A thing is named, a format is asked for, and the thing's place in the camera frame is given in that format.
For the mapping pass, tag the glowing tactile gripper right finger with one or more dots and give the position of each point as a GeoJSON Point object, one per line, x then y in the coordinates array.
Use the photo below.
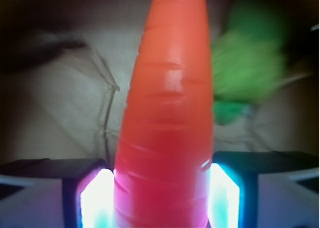
{"type": "Point", "coordinates": [264, 189]}

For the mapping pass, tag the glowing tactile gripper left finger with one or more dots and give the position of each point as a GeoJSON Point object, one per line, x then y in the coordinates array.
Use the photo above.
{"type": "Point", "coordinates": [56, 193]}

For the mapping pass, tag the orange toy carrot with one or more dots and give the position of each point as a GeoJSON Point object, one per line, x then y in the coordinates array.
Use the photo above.
{"type": "Point", "coordinates": [165, 148]}

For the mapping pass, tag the green fuzzy plush toy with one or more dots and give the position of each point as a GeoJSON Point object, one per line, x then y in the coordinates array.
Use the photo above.
{"type": "Point", "coordinates": [249, 58]}

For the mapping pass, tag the crumpled brown paper bag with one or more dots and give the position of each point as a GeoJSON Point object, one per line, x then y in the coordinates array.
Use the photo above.
{"type": "Point", "coordinates": [66, 68]}

